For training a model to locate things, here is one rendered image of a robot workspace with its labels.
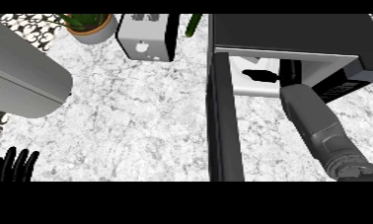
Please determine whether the green potted plant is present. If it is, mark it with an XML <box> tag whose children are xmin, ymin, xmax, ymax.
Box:
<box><xmin>58</xmin><ymin>13</ymin><xmax>114</xmax><ymax>33</ymax></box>

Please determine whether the black microwave door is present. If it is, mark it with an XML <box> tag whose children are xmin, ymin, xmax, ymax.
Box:
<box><xmin>205</xmin><ymin>52</ymin><xmax>246</xmax><ymax>183</ymax></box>

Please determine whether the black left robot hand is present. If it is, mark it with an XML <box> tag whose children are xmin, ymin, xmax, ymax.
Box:
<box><xmin>0</xmin><ymin>146</ymin><xmax>41</xmax><ymax>183</ymax></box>

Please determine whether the green leaf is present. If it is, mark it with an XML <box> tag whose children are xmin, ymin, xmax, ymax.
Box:
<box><xmin>184</xmin><ymin>13</ymin><xmax>203</xmax><ymax>37</ymax></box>

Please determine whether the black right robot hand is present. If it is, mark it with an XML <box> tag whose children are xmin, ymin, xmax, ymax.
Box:
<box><xmin>240</xmin><ymin>59</ymin><xmax>304</xmax><ymax>88</ymax></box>

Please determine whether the grey plant pot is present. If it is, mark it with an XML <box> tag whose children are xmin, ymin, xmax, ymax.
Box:
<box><xmin>63</xmin><ymin>13</ymin><xmax>119</xmax><ymax>45</ymax></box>

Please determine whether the black microwave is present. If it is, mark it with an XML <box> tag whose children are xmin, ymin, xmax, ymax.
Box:
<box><xmin>208</xmin><ymin>13</ymin><xmax>373</xmax><ymax>105</ymax></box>

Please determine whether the silver toaster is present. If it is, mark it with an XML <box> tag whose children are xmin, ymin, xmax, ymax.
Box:
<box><xmin>115</xmin><ymin>13</ymin><xmax>183</xmax><ymax>63</ymax></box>

